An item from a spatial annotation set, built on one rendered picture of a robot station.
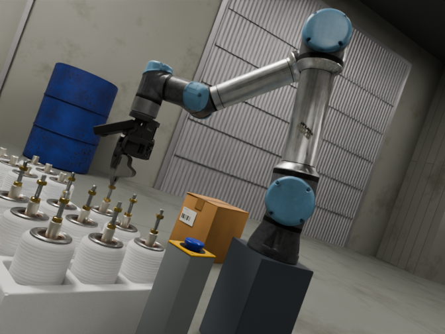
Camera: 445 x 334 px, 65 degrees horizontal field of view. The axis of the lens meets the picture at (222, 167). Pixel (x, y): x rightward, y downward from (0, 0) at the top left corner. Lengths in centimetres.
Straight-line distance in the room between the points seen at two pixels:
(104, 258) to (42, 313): 14
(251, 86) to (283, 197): 38
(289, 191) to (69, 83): 267
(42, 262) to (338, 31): 79
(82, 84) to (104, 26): 101
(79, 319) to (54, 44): 347
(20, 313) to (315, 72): 78
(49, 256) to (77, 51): 342
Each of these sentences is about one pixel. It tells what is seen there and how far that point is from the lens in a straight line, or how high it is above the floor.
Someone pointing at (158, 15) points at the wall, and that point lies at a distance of 422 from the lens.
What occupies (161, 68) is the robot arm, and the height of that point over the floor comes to 68.
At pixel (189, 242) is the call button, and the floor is 33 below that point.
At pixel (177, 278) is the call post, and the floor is 26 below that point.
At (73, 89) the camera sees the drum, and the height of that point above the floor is 67.
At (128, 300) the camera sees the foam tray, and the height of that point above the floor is 16.
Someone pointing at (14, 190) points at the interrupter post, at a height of 27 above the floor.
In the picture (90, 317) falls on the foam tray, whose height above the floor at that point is 12.
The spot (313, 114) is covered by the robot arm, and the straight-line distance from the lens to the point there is 89.
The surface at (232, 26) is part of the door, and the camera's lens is 444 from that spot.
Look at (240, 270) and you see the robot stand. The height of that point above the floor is 24.
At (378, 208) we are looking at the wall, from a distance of 613.
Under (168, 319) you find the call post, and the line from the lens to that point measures 71.
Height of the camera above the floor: 48
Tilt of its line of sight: level
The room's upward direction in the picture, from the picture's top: 20 degrees clockwise
